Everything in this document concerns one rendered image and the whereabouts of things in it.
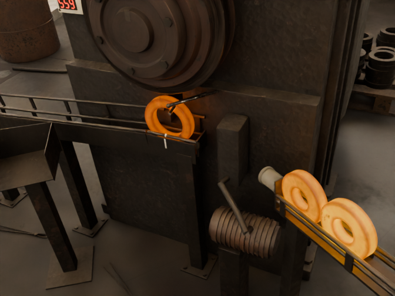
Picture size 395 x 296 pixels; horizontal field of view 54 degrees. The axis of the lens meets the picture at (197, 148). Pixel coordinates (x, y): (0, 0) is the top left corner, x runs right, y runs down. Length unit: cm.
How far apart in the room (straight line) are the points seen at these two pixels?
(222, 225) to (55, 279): 93
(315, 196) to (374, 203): 116
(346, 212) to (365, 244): 8
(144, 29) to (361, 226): 72
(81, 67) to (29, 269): 99
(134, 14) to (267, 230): 74
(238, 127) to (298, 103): 19
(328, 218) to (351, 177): 128
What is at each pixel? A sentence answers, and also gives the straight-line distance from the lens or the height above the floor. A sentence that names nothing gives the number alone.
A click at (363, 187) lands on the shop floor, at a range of 228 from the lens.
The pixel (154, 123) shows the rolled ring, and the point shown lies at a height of 74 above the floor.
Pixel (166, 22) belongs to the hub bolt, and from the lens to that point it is 103.
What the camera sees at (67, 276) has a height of 1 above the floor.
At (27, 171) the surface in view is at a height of 60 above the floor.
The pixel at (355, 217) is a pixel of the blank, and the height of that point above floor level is 79.
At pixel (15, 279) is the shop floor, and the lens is 205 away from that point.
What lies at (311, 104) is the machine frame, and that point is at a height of 87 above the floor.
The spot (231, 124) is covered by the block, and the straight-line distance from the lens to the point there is 123.
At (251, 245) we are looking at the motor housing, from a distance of 128.
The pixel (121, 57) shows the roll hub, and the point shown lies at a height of 103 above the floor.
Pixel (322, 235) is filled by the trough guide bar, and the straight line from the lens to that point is 109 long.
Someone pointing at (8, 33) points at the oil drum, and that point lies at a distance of 407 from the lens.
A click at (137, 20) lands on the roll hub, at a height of 115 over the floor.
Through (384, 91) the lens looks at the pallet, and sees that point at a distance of 288.
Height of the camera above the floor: 149
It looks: 37 degrees down
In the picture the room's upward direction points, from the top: 5 degrees counter-clockwise
